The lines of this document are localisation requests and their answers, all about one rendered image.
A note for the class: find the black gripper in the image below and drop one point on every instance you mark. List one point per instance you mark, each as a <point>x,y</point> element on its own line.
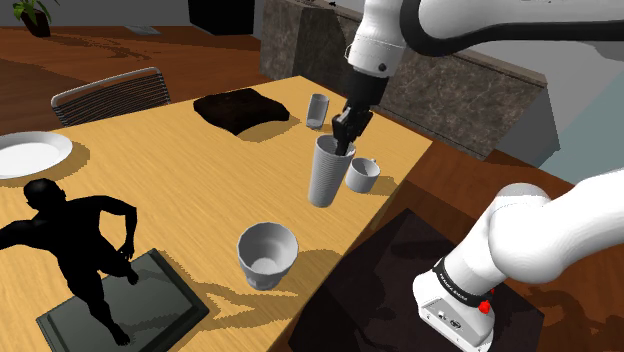
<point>364,90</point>

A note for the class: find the potted green plant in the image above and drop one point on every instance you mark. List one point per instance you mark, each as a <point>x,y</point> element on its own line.
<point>34,17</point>

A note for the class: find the dark flat tray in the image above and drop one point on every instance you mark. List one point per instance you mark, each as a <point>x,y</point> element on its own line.
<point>156,302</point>

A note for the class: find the stone counter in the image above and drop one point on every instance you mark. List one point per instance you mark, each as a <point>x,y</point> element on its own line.
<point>438,102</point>

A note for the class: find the black human figure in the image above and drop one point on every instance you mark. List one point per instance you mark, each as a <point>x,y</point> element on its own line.
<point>80,229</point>

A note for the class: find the tall ribbed white cup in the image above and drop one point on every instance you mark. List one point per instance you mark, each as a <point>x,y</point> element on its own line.
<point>325,175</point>

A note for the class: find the black cabinet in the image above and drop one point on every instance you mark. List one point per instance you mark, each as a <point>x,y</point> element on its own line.
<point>222,14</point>

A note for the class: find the white footed bowl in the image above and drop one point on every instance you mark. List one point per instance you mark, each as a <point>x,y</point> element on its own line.
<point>267,253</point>

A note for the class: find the small white mug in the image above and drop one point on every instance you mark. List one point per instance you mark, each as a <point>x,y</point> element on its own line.
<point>362,176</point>

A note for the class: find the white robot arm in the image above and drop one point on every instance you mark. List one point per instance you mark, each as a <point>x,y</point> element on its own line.
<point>531,239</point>

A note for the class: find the wooden table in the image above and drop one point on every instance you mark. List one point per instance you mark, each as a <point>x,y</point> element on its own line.
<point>195,180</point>

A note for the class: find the black folded cloth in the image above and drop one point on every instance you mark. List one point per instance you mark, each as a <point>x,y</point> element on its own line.
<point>239,109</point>

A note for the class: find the grey slatted chair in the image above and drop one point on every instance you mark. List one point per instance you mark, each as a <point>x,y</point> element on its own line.
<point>112,97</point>

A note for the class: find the white plate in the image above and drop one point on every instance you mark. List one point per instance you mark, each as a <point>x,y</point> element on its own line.
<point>27,153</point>

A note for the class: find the dark robot stand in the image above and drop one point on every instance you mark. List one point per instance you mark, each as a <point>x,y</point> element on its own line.
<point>380,292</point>

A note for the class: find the grey glass tumbler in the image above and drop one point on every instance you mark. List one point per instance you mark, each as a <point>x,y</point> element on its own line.
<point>317,109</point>

